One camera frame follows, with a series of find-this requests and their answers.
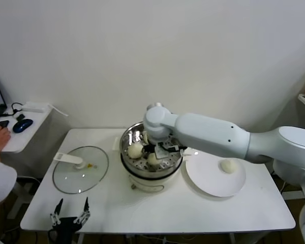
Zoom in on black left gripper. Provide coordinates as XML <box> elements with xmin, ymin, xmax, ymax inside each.
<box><xmin>50</xmin><ymin>197</ymin><xmax>92</xmax><ymax>244</ymax></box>

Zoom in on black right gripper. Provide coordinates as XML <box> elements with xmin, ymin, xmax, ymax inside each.
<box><xmin>141</xmin><ymin>142</ymin><xmax>188</xmax><ymax>163</ymax></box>

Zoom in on blue computer mouse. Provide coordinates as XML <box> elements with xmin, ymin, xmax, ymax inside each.
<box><xmin>13</xmin><ymin>118</ymin><xmax>34</xmax><ymax>133</ymax></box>

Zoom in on forearm in white sleeve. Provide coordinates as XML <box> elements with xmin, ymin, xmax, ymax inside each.
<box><xmin>0</xmin><ymin>149</ymin><xmax>18</xmax><ymax>208</ymax></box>

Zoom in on white power adapter box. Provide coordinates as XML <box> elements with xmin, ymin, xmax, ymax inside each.
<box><xmin>22</xmin><ymin>101</ymin><xmax>50</xmax><ymax>113</ymax></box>

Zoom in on white floor cable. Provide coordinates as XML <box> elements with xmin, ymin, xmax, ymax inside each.
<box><xmin>16</xmin><ymin>175</ymin><xmax>41</xmax><ymax>184</ymax></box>

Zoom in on stainless steel steamer basket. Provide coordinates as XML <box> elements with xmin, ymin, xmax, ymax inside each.
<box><xmin>113</xmin><ymin>121</ymin><xmax>194</xmax><ymax>173</ymax></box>

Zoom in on black usb cable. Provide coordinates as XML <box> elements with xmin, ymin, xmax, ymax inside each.
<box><xmin>0</xmin><ymin>103</ymin><xmax>26</xmax><ymax>122</ymax></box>

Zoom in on white electric cooker pot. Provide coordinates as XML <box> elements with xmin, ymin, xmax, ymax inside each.
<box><xmin>120</xmin><ymin>152</ymin><xmax>184</xmax><ymax>193</ymax></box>

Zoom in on white side table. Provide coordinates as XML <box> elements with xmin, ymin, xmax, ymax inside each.
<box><xmin>0</xmin><ymin>106</ymin><xmax>53</xmax><ymax>219</ymax></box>

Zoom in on white round plate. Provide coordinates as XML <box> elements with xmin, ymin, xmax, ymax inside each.
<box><xmin>185</xmin><ymin>149</ymin><xmax>247</xmax><ymax>198</ymax></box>

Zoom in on bare person hand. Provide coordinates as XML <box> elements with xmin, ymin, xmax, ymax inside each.
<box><xmin>0</xmin><ymin>125</ymin><xmax>12</xmax><ymax>155</ymax></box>

